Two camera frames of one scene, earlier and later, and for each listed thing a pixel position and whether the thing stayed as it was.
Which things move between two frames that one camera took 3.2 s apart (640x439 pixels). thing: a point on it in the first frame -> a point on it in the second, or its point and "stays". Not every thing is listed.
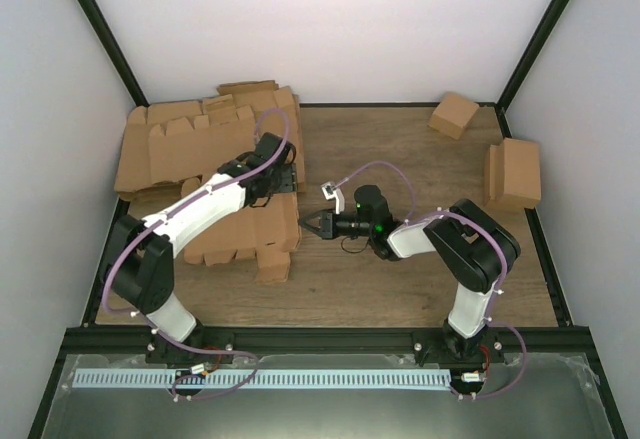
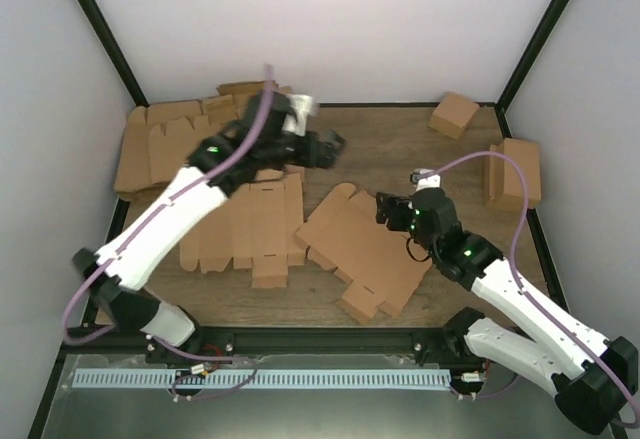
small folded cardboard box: x=453 y=114 stays
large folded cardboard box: x=515 y=179 stays
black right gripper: x=328 y=227 -> x=384 y=211
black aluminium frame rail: x=573 y=341 stays
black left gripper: x=289 y=183 -> x=325 y=156
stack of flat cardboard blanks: x=178 y=142 stays
